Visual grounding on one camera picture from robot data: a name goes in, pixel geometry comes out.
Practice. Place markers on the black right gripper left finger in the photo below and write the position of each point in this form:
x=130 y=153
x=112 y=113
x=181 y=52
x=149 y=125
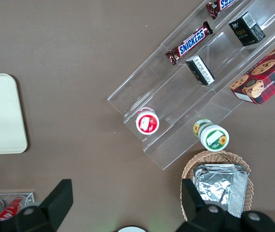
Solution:
x=52 y=205

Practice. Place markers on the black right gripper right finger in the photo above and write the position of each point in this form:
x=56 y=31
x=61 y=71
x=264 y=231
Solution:
x=195 y=210

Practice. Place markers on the light wicker basket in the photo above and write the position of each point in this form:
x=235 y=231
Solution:
x=190 y=164

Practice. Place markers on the clear acrylic bottle rack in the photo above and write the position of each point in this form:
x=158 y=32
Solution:
x=29 y=197

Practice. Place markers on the silver foil packets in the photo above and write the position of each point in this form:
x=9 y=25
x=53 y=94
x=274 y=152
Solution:
x=214 y=191

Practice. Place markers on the aluminium foil food container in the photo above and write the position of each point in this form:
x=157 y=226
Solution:
x=219 y=166

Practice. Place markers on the green lid sunflower cup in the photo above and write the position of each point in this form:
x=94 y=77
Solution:
x=214 y=139

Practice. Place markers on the red lid yogurt cup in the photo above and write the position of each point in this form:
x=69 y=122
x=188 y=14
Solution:
x=147 y=123

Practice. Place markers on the clear acrylic tiered shelf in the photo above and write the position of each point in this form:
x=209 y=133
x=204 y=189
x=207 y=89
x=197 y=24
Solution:
x=176 y=96

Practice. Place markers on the small black carton box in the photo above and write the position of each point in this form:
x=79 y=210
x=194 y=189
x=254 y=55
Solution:
x=200 y=70
x=247 y=30

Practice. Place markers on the red tartan cookie box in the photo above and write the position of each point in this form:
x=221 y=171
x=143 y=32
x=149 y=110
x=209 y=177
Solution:
x=270 y=77

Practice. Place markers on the Snickers chocolate bar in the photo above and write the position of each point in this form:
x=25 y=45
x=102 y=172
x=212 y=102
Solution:
x=191 y=43
x=218 y=6

